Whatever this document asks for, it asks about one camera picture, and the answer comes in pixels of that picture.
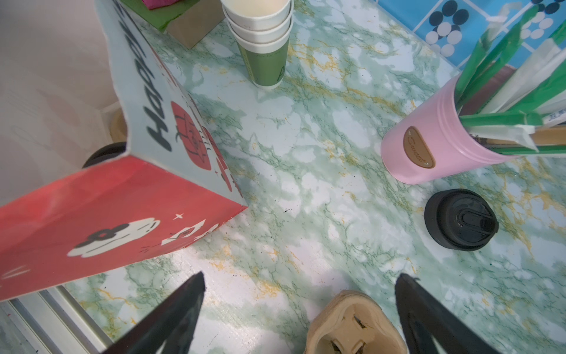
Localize pink straw holder cup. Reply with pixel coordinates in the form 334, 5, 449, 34
380, 77, 514, 184

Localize black cup lid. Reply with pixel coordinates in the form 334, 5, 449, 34
83, 142, 127, 169

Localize brown cardboard cup carrier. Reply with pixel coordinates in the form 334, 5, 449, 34
305, 291, 408, 353

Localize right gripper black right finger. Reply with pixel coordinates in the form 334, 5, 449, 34
395, 274, 498, 353

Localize black lid stack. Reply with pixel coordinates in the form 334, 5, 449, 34
424, 189, 499, 252

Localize pink paper napkin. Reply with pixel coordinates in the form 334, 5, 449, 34
142, 0, 179, 10

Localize stack of paper cups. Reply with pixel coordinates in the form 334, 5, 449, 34
221, 0, 294, 90

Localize red paper gift bag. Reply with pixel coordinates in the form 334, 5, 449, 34
1, 1, 247, 300

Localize green napkin stack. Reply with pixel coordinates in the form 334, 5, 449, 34
122, 0, 199, 32

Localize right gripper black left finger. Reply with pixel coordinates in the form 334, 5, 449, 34
106, 272, 206, 353

